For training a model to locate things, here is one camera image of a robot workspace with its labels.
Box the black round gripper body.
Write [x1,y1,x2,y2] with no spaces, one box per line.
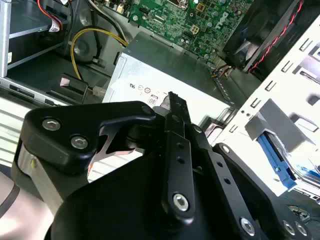
[49,149,241,240]

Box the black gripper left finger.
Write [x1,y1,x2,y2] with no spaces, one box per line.
[21,91,198,225]

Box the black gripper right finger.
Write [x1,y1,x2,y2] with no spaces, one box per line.
[183,99,314,240]

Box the hard disk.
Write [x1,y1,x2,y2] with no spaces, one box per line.
[256,128,320,193]

